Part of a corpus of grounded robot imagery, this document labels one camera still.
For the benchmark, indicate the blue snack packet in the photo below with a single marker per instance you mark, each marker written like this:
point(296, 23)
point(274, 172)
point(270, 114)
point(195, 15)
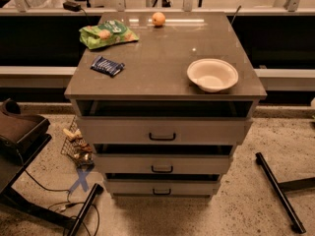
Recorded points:
point(107, 67)

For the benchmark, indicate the wire basket with items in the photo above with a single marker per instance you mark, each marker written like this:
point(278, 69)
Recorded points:
point(75, 147)

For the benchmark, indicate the green snack bag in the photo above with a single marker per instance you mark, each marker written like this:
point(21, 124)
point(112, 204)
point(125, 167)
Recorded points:
point(109, 33)

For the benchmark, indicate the white paper bowl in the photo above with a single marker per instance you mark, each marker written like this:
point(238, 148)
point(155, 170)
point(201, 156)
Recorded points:
point(212, 75)

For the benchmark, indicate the grey drawer cabinet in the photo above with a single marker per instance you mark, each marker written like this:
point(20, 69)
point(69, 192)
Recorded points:
point(154, 95)

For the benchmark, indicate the orange fruit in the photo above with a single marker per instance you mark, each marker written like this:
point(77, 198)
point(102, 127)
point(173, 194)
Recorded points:
point(158, 19)

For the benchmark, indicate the middle drawer black handle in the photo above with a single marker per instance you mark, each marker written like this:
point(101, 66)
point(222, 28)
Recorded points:
point(162, 170)

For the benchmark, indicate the bottom drawer black handle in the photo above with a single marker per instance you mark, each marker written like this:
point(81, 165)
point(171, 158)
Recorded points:
point(158, 192)

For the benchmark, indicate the black power adapter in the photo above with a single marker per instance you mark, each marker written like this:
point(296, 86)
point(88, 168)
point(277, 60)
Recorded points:
point(72, 6)

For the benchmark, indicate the black metal stand leg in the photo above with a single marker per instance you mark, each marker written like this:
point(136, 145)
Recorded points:
point(282, 188)

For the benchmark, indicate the top drawer black handle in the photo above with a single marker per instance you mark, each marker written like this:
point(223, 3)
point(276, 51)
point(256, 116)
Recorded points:
point(162, 138)

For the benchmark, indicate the drawer black handle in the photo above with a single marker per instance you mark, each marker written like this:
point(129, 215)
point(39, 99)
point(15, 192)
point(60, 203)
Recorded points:
point(162, 170)
point(162, 138)
point(158, 192)

